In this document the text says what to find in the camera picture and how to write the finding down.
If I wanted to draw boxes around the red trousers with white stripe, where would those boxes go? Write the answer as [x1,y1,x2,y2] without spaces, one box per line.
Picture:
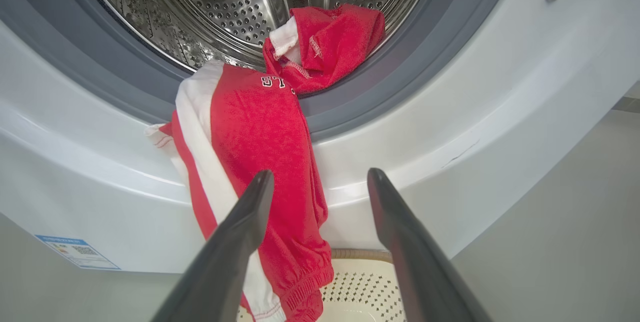
[145,59,335,322]

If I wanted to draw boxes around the stainless steel perforated drum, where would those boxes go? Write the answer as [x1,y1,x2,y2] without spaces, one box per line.
[70,0,441,72]

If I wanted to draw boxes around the white front-load washing machine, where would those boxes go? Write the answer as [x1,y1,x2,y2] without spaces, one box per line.
[0,0,640,275]

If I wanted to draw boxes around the grey rubber door gasket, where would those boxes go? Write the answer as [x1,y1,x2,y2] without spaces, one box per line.
[0,0,523,142]

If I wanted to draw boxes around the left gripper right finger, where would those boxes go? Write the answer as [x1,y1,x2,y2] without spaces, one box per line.
[366,168,493,322]

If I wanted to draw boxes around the cream perforated laundry basket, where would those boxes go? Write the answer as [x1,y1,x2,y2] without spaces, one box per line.
[235,248,407,322]

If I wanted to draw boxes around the white garment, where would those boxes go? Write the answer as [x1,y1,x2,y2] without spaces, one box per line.
[262,4,387,96]

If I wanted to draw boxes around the blue energy label sticker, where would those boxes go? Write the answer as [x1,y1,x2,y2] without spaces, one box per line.
[35,234,121,270]

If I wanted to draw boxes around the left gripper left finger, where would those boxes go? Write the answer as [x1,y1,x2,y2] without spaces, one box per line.
[150,169,276,322]

